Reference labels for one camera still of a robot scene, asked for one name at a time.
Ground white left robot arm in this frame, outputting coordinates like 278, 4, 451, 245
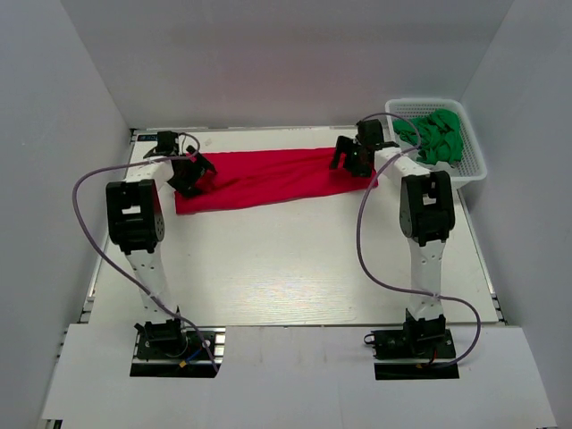
105, 130, 217, 322

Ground blue table label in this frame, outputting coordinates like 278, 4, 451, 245
136, 131, 169, 142

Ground green t shirt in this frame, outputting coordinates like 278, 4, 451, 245
392, 109, 464, 165

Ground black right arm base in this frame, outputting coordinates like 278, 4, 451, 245
364, 314, 459, 381

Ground white plastic basket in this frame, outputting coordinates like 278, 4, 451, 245
385, 98, 487, 189

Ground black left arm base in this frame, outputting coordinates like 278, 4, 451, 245
130, 319, 226, 379

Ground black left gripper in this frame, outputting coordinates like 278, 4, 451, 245
168, 145, 215, 198

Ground red t shirt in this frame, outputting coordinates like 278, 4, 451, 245
174, 147, 373, 215

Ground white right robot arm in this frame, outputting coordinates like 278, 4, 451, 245
330, 114, 456, 324

